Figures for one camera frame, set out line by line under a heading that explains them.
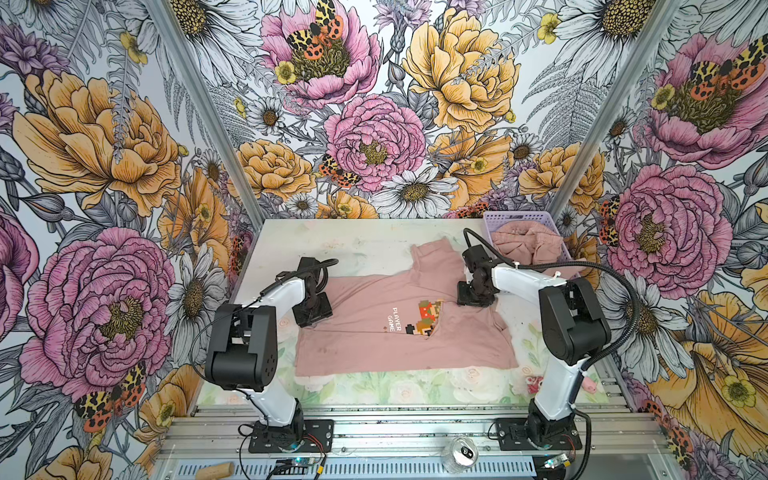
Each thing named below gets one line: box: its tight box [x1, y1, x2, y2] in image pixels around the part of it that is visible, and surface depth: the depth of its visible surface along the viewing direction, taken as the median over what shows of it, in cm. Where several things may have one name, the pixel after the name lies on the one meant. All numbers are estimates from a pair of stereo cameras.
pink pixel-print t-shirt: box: [294, 238, 519, 377], surface depth 94 cm
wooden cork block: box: [195, 462, 235, 480], surface depth 70 cm
